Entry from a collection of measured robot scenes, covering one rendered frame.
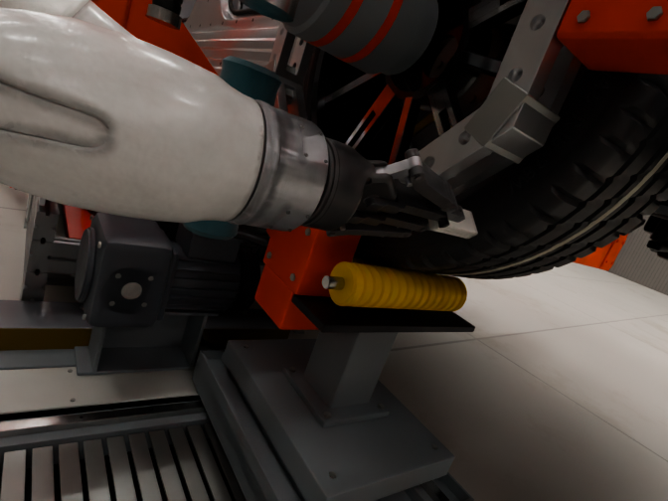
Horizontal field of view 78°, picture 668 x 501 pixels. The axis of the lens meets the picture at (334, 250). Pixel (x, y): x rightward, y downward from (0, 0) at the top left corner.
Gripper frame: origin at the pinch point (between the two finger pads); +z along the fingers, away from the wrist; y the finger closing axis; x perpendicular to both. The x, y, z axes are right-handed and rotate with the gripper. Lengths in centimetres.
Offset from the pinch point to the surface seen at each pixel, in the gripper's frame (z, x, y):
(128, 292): -20, 7, -54
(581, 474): 106, -46, -44
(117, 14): -28, 54, -37
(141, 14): -24, 56, -37
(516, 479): 78, -42, -49
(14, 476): -33, -19, -63
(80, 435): -24, -15, -66
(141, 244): -20, 15, -48
